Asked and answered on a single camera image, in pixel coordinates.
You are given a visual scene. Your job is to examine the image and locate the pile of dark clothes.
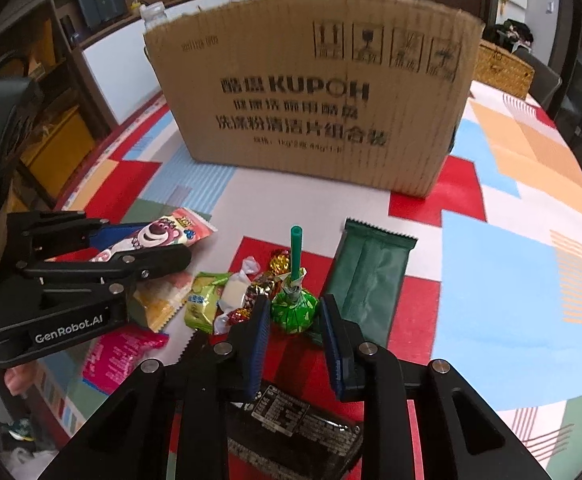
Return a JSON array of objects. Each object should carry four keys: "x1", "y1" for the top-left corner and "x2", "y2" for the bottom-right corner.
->
[{"x1": 486, "y1": 19, "x2": 534, "y2": 53}]

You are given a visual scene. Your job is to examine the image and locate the yellow snack packet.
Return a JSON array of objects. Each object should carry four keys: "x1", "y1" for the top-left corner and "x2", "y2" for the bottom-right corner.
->
[{"x1": 130, "y1": 272, "x2": 194, "y2": 333}]

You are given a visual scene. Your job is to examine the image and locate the green lollipop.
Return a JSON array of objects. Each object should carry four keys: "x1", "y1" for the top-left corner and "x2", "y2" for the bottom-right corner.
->
[{"x1": 270, "y1": 225, "x2": 320, "y2": 335}]

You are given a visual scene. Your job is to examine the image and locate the woven lidded basket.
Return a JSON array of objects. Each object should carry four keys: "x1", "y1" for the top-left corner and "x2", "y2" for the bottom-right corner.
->
[{"x1": 472, "y1": 40, "x2": 536, "y2": 101}]

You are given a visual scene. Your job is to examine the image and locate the yellow storage box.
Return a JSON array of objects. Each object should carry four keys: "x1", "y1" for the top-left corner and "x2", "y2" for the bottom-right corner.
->
[{"x1": 18, "y1": 107, "x2": 96, "y2": 186}]

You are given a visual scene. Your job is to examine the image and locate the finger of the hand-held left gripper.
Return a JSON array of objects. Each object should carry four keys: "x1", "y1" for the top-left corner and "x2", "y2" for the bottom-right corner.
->
[
  {"x1": 0, "y1": 244, "x2": 192, "y2": 333},
  {"x1": 7, "y1": 211, "x2": 148, "y2": 265}
]

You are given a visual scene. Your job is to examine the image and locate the dark green snack packet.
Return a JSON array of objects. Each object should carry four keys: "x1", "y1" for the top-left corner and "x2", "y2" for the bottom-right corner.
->
[{"x1": 313, "y1": 217, "x2": 418, "y2": 348}]

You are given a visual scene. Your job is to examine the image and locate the brown cardboard box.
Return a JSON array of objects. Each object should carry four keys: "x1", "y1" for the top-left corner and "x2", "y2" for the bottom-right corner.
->
[{"x1": 142, "y1": 0, "x2": 486, "y2": 198}]

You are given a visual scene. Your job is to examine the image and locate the bright pink snack packet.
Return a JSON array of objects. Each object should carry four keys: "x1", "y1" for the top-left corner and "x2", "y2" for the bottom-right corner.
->
[{"x1": 81, "y1": 324, "x2": 170, "y2": 395}]

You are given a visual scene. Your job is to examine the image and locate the light green snack packet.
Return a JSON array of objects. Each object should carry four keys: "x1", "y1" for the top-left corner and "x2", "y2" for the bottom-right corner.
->
[{"x1": 184, "y1": 271, "x2": 234, "y2": 333}]

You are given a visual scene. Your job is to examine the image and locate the pink bear snack packet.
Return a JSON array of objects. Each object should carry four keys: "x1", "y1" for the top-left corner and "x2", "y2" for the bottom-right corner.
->
[{"x1": 88, "y1": 206, "x2": 218, "y2": 263}]

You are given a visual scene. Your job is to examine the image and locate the dark sneaker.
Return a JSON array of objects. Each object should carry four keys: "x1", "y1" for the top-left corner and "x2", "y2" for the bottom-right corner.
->
[{"x1": 8, "y1": 419, "x2": 36, "y2": 443}]

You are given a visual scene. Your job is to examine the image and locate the person's left hand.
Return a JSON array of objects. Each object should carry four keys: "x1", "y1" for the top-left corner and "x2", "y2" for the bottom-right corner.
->
[{"x1": 6, "y1": 362, "x2": 39, "y2": 398}]

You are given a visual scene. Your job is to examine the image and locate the clear bottle with pink drink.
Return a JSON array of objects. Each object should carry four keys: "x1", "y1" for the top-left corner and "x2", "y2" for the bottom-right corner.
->
[{"x1": 139, "y1": 2, "x2": 170, "y2": 33}]

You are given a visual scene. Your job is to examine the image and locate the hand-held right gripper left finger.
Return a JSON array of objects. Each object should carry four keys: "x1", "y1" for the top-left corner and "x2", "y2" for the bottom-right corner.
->
[{"x1": 58, "y1": 294, "x2": 272, "y2": 480}]

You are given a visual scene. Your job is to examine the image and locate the gold red foil candy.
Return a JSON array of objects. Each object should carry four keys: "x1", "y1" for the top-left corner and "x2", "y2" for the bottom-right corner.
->
[
  {"x1": 267, "y1": 247, "x2": 292, "y2": 277},
  {"x1": 228, "y1": 305, "x2": 256, "y2": 325},
  {"x1": 246, "y1": 277, "x2": 278, "y2": 306}
]

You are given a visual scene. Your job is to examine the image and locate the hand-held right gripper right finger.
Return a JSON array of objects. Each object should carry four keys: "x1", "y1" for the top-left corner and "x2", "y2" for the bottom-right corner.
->
[{"x1": 319, "y1": 294, "x2": 554, "y2": 480}]

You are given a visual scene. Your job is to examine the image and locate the white wrapped candy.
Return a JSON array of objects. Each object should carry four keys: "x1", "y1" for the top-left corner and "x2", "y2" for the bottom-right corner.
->
[{"x1": 212, "y1": 255, "x2": 262, "y2": 335}]

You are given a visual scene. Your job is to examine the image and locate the dark grey dining chair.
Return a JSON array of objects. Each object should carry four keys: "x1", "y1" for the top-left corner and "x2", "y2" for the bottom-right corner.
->
[{"x1": 513, "y1": 47, "x2": 564, "y2": 116}]

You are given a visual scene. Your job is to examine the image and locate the black snack packet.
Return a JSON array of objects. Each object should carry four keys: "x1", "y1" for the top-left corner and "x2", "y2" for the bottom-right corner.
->
[{"x1": 226, "y1": 385, "x2": 364, "y2": 480}]

